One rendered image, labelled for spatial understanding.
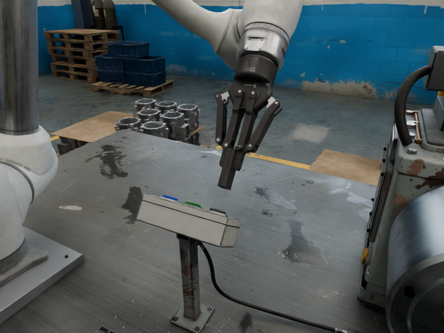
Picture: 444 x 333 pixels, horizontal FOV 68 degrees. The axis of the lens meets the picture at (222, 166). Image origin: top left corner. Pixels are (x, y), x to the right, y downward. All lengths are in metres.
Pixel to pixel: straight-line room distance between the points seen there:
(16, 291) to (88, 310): 0.17
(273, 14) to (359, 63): 5.25
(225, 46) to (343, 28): 5.13
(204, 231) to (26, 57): 0.60
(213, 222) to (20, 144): 0.58
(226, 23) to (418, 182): 0.49
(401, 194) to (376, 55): 5.20
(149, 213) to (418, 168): 0.47
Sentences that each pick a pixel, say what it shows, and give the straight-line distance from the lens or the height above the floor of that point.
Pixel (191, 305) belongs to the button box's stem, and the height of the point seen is 0.85.
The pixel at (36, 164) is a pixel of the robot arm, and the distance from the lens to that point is 0.97.
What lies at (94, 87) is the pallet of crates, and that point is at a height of 0.07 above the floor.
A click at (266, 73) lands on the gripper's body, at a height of 1.28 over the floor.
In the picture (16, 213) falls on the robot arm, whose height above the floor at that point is 0.96.
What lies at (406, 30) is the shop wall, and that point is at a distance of 5.77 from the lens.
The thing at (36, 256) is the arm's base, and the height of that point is 0.84.
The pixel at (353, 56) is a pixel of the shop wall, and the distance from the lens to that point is 5.86.
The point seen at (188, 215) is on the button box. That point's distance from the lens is 0.56.
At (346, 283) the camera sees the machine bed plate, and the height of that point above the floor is 0.80.
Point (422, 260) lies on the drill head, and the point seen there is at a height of 1.11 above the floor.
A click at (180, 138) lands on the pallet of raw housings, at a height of 0.38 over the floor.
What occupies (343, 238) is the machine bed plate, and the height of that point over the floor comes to 0.80.
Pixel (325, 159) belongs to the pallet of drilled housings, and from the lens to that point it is 3.04.
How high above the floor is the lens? 1.40
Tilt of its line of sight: 27 degrees down
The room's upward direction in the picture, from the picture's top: straight up
